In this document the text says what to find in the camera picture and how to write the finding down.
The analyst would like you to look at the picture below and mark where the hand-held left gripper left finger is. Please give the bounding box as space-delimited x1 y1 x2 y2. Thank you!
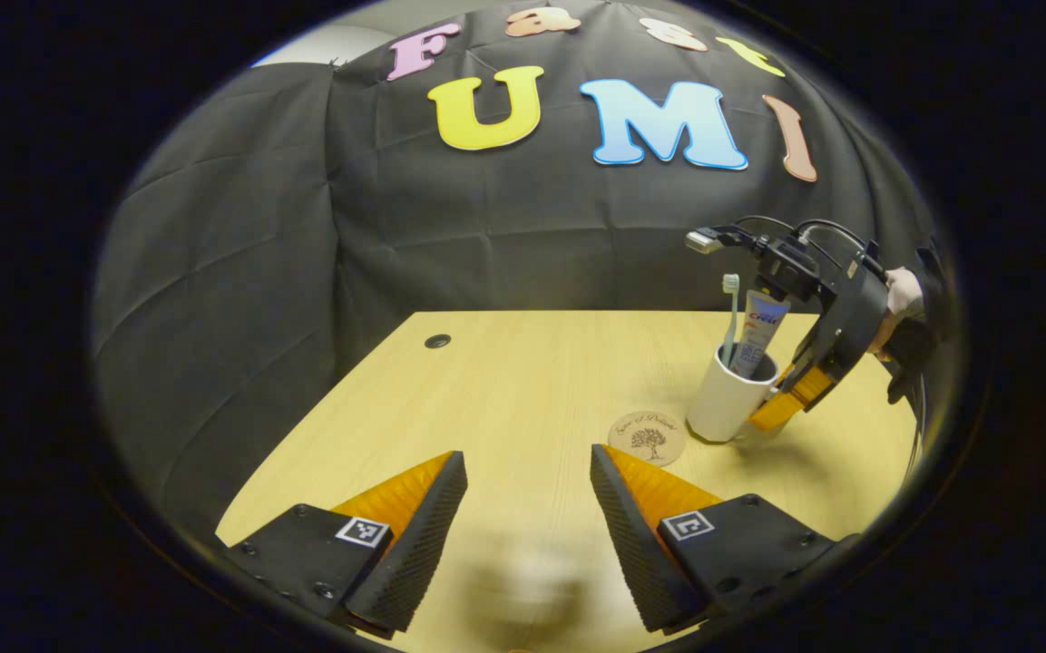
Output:
225 451 469 640

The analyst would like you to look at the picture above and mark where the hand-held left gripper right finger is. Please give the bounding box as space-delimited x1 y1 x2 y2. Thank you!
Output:
589 443 859 636

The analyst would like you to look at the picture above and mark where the white cup with wooden handle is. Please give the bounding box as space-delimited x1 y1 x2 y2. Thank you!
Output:
686 340 782 444

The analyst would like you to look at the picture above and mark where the white toothpaste tube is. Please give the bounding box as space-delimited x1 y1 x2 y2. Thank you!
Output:
729 288 792 378

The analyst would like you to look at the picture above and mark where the white toothbrush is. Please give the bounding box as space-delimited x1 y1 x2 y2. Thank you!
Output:
722 273 742 364

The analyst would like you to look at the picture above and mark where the round wooden coaster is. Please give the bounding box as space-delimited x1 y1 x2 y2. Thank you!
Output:
608 410 688 469

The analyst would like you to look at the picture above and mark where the wooden desktop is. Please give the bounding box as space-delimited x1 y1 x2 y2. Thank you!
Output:
214 310 921 653

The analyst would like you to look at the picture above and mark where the black backdrop cloth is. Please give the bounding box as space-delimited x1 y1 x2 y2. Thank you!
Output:
92 0 950 545

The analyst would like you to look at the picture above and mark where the black cable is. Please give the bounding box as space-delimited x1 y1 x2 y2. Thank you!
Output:
904 376 932 477
733 215 886 273

